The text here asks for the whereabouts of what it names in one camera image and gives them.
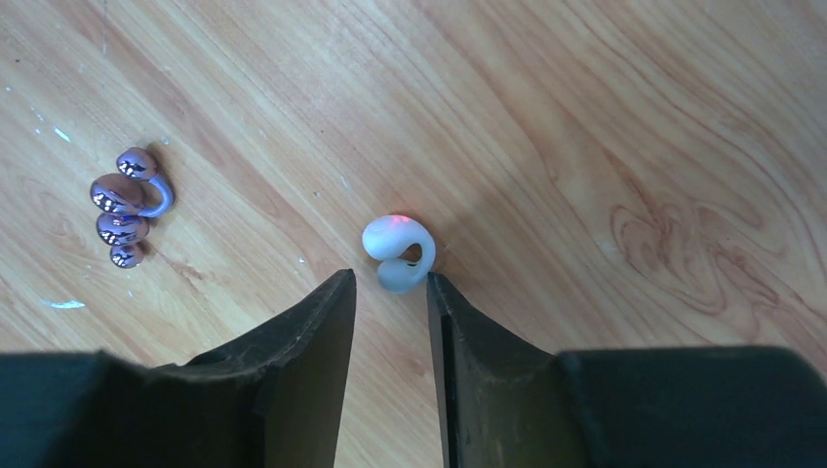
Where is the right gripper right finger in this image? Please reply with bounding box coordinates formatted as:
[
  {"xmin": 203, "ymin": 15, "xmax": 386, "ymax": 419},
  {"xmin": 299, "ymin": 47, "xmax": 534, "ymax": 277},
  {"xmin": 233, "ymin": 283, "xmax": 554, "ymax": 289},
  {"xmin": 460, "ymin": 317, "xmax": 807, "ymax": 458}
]
[{"xmin": 427, "ymin": 273, "xmax": 826, "ymax": 467}]

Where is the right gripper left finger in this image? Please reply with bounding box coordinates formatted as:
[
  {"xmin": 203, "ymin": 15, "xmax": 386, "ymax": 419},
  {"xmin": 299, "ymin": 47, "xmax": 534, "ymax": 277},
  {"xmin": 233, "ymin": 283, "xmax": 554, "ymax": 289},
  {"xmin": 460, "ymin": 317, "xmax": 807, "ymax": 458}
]
[{"xmin": 1, "ymin": 269, "xmax": 357, "ymax": 467}]

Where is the purple earbud lower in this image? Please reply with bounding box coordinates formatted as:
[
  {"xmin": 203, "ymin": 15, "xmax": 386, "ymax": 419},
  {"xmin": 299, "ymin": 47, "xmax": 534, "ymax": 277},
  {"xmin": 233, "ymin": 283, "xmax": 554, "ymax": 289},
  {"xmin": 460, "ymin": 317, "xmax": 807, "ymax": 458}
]
[{"xmin": 96, "ymin": 214, "xmax": 150, "ymax": 269}]

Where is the purple earbud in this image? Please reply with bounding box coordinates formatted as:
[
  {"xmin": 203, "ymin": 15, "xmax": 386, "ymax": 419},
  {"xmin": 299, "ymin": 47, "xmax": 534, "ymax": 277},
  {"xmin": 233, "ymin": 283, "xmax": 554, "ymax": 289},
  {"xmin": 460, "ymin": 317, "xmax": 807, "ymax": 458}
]
[
  {"xmin": 96, "ymin": 214, "xmax": 150, "ymax": 269},
  {"xmin": 89, "ymin": 147, "xmax": 176, "ymax": 218}
]

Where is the purple earbud upper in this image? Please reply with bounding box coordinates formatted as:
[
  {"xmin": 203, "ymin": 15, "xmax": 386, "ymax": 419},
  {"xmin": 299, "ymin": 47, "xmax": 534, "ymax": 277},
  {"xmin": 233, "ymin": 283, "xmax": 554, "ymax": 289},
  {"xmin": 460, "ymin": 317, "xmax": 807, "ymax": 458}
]
[{"xmin": 89, "ymin": 147, "xmax": 176, "ymax": 218}]

